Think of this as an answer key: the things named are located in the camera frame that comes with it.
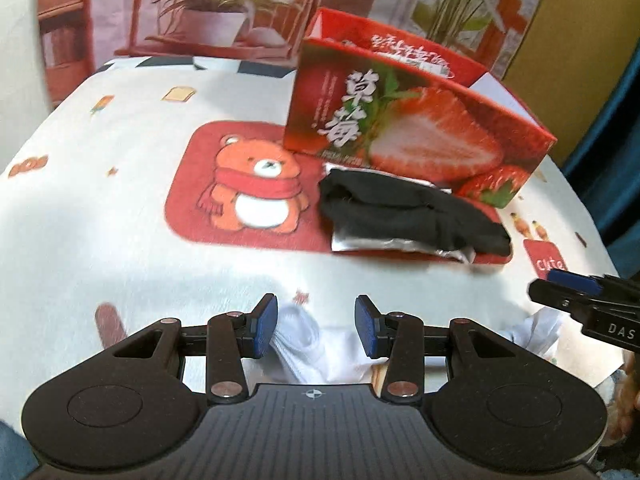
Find bear print tablecloth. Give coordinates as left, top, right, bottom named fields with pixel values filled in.
left=0, top=55, right=621, bottom=411

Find blue curtain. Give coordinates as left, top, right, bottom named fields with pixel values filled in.
left=560, top=45, right=640, bottom=246

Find plant and chair wall poster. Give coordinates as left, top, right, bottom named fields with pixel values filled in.
left=35, top=0, right=551, bottom=81

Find black sock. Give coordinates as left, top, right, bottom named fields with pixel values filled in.
left=318, top=169, right=512, bottom=257

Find red strawberry print box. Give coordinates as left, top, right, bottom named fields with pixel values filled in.
left=283, top=7, right=557, bottom=209

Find blue denim pants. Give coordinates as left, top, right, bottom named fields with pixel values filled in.
left=0, top=420, right=38, bottom=477

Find white sock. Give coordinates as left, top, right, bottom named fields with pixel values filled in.
left=507, top=307, right=563, bottom=353
left=267, top=302, right=391, bottom=386

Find silver foil packet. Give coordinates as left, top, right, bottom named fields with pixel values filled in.
left=322, top=162, right=476, bottom=265

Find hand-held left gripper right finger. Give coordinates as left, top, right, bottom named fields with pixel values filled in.
left=355, top=295, right=521, bottom=405

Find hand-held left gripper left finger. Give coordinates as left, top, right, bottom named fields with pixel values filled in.
left=112, top=294, right=279, bottom=405

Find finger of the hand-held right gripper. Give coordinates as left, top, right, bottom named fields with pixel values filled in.
left=528, top=269, right=606, bottom=312

